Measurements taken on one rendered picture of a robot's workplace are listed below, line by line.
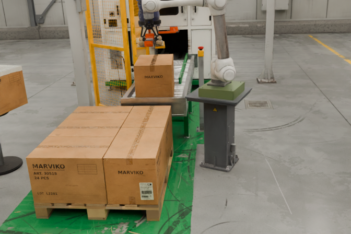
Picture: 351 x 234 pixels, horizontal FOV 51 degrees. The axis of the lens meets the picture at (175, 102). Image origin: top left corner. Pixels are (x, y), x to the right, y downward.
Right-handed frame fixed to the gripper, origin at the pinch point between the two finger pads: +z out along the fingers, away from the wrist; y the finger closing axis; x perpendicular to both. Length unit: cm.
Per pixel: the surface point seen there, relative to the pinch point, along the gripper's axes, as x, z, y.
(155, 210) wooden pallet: 79, 118, 1
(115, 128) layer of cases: 16, 73, 36
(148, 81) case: -52, 49, 6
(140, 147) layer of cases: 59, 73, 11
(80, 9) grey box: -124, -24, 82
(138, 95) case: -53, 64, 17
